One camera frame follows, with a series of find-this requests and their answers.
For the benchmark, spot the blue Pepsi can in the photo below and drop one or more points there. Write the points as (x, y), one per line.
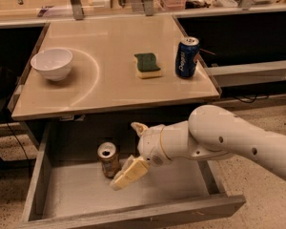
(185, 61)

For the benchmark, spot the grey metal post left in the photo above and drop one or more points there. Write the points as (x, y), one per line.
(77, 10)

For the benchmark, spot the orange soda can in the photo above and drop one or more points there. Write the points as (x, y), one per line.
(109, 157)

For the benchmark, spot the grey open drawer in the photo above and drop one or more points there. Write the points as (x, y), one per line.
(69, 190)

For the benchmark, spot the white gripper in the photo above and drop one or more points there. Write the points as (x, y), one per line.
(151, 144)

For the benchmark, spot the white bowl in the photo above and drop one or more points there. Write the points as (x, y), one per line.
(53, 64)

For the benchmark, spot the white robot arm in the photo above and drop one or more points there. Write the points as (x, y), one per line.
(210, 132)

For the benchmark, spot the counter cabinet with beige top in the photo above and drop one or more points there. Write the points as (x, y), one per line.
(103, 77)

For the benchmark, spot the green yellow sponge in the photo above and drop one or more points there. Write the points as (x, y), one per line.
(146, 66)

